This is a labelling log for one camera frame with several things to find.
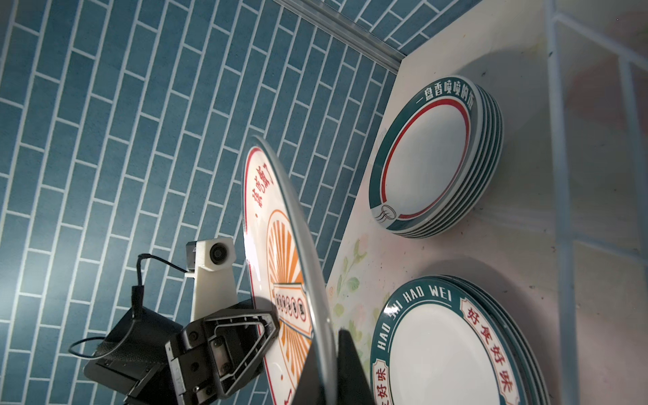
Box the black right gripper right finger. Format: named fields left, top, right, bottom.
left=337, top=329, right=375, bottom=405

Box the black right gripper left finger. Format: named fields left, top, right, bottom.
left=291, top=349, right=322, bottom=405

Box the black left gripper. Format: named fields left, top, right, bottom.
left=83, top=302, right=278, bottom=404

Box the dark green rim plate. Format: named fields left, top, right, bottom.
left=368, top=76, right=484, bottom=232

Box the white wire dish rack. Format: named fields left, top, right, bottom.
left=544, top=1, right=647, bottom=404

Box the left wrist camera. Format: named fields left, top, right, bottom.
left=186, top=237, right=238, bottom=322

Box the aluminium left corner post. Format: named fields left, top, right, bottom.
left=275, top=0, right=405, bottom=74

